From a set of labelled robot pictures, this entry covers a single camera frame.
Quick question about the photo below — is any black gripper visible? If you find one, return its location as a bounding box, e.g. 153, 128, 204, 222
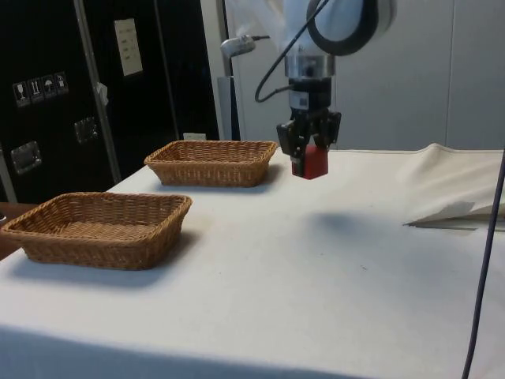
275, 77, 342, 177

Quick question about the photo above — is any black cable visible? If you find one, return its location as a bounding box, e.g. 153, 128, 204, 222
460, 156, 505, 379
254, 0, 319, 105

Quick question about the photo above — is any black cabinet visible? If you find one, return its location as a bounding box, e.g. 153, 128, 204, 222
0, 0, 221, 205

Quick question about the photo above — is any red cube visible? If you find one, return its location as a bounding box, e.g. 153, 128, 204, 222
291, 144, 330, 180

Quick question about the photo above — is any pale locker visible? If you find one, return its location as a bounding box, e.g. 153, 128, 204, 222
200, 0, 505, 152

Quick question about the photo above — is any brown wicker basket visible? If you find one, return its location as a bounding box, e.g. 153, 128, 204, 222
144, 140, 279, 188
0, 191, 193, 272

